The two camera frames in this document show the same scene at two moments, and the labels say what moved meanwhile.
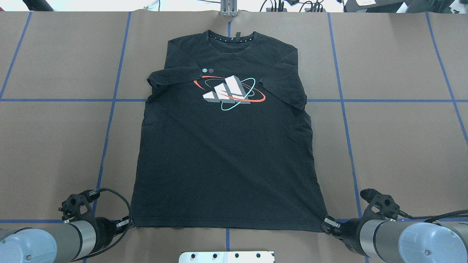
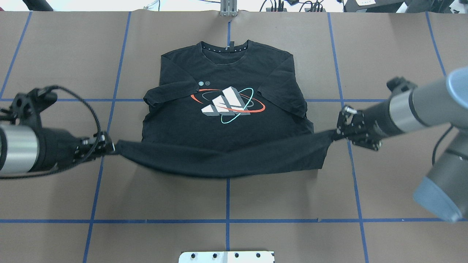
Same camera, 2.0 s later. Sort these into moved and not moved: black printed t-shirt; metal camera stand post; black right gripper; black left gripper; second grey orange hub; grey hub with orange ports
Moved: black right gripper; black printed t-shirt; black left gripper
Not moved: metal camera stand post; grey hub with orange ports; second grey orange hub
